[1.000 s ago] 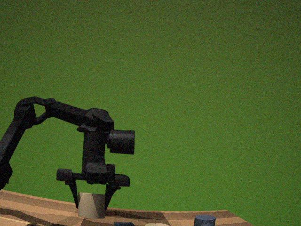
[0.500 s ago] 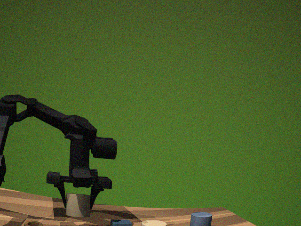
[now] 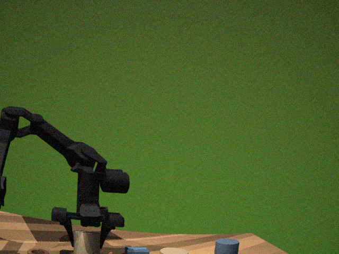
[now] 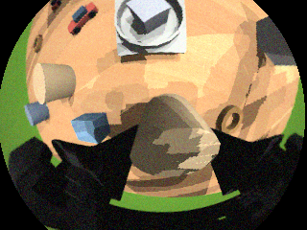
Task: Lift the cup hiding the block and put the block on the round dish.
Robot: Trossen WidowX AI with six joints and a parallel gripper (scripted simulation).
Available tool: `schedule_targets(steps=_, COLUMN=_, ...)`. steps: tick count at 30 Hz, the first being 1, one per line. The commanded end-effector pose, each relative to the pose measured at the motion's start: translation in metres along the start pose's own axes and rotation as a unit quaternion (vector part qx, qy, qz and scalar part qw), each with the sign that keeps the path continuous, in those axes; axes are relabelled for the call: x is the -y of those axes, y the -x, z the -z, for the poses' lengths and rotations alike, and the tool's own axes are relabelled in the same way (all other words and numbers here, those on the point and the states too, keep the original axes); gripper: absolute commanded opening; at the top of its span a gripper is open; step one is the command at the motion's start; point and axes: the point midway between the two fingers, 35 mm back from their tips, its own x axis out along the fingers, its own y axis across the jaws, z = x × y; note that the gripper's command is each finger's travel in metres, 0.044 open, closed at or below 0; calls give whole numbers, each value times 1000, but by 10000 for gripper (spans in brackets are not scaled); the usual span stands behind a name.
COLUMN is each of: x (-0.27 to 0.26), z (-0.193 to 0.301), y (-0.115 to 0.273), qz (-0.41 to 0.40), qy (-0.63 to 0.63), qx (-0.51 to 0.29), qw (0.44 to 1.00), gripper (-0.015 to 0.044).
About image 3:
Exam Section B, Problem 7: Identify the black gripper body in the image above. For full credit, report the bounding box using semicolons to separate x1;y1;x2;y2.
51;190;124;228

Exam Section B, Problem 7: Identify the small blue block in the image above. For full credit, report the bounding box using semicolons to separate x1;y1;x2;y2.
124;247;149;254

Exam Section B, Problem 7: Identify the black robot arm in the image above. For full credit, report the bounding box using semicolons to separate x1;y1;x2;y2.
0;106;130;227

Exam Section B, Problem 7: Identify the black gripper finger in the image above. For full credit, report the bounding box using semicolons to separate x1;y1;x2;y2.
60;220;74;247
100;222;115;249

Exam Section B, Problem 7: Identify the dark blue-grey cylinder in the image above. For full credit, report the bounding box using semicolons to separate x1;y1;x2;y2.
215;238;239;254

